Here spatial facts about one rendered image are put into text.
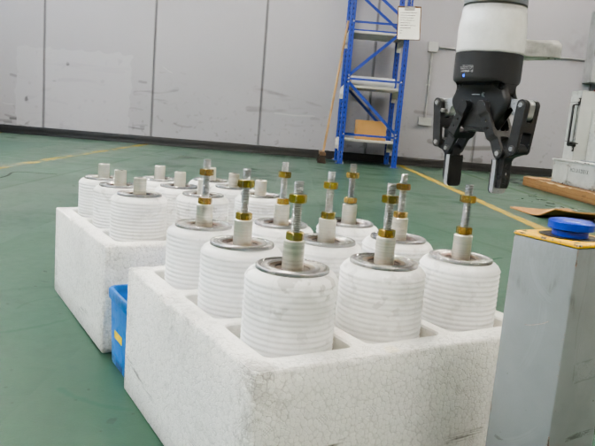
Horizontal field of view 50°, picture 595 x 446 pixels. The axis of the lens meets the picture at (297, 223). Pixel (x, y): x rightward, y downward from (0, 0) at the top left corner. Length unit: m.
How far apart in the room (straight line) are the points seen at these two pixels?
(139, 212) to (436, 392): 0.59
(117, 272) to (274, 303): 0.49
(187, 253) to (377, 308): 0.27
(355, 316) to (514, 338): 0.16
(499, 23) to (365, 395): 0.42
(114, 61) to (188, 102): 0.91
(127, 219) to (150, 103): 6.23
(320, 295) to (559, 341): 0.22
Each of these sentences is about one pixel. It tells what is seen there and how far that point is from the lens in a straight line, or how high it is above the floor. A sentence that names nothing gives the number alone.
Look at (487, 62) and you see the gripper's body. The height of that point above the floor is 0.48.
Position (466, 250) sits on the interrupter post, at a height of 0.26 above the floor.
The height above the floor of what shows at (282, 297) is 0.23.
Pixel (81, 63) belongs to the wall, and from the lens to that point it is 7.52.
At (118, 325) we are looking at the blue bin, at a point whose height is 0.07.
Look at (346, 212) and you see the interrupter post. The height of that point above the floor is 0.27.
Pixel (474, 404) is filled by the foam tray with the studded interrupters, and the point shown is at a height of 0.10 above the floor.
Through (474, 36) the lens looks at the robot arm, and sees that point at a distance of 0.74.
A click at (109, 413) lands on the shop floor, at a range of 0.90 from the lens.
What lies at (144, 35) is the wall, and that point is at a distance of 7.36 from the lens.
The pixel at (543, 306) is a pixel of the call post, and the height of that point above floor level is 0.25.
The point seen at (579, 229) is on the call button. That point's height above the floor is 0.32.
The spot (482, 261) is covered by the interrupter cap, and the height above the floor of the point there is 0.25.
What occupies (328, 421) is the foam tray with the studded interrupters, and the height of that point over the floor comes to 0.12.
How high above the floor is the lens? 0.40
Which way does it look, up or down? 9 degrees down
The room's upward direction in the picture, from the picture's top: 5 degrees clockwise
